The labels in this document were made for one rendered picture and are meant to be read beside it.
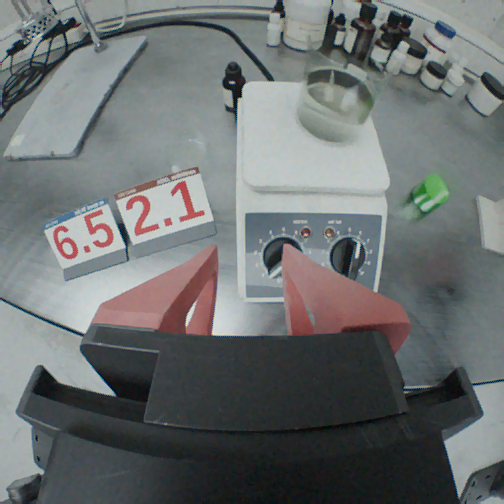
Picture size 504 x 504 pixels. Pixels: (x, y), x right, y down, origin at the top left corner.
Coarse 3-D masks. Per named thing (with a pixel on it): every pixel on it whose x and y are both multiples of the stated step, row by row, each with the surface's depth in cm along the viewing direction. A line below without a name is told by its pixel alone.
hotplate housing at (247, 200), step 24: (240, 120) 23; (240, 144) 22; (240, 168) 21; (240, 192) 21; (264, 192) 20; (288, 192) 20; (312, 192) 20; (336, 192) 20; (240, 216) 21; (384, 216) 20; (240, 240) 21; (240, 264) 22; (240, 288) 22
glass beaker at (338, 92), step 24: (312, 48) 12; (336, 48) 15; (360, 48) 14; (384, 48) 13; (312, 72) 14; (336, 72) 12; (360, 72) 16; (384, 72) 14; (312, 96) 15; (336, 96) 14; (360, 96) 13; (312, 120) 17; (336, 120) 16; (360, 120) 16; (336, 144) 19
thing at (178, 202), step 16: (192, 176) 24; (144, 192) 24; (160, 192) 24; (176, 192) 25; (192, 192) 25; (128, 208) 24; (144, 208) 25; (160, 208) 25; (176, 208) 25; (192, 208) 26; (128, 224) 25; (144, 224) 25; (160, 224) 26; (176, 224) 26
